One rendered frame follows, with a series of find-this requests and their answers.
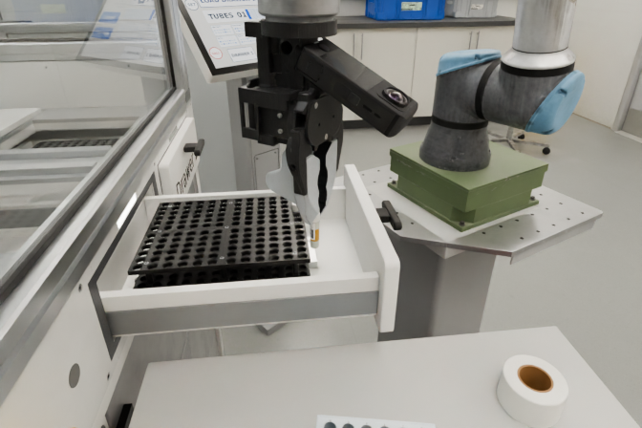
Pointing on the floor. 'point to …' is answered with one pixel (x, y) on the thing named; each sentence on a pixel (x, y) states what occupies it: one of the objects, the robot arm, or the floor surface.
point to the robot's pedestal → (438, 277)
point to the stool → (517, 139)
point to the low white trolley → (371, 385)
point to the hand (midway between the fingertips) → (318, 211)
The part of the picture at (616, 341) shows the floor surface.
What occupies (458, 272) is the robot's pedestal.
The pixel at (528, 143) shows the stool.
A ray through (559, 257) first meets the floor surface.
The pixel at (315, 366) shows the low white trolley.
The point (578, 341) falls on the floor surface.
